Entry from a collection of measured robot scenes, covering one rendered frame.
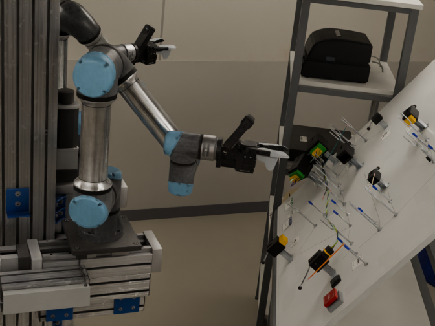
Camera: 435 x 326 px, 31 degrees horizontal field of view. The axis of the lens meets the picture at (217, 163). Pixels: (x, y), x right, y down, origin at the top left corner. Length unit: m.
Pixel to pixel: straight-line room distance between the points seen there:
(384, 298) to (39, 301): 1.39
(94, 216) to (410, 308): 1.37
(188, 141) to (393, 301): 1.27
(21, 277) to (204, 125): 2.80
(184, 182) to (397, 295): 1.24
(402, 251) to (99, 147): 0.95
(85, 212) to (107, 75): 0.43
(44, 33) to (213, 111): 2.75
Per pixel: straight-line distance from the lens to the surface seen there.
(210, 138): 2.23
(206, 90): 5.00
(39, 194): 2.63
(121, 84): 2.33
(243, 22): 4.98
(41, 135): 2.55
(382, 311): 3.07
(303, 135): 3.75
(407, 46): 3.40
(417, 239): 2.37
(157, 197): 5.19
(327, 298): 2.47
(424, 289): 3.29
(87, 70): 2.18
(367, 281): 2.42
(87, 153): 2.29
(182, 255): 4.84
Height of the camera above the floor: 2.38
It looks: 22 degrees down
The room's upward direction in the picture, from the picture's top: 6 degrees clockwise
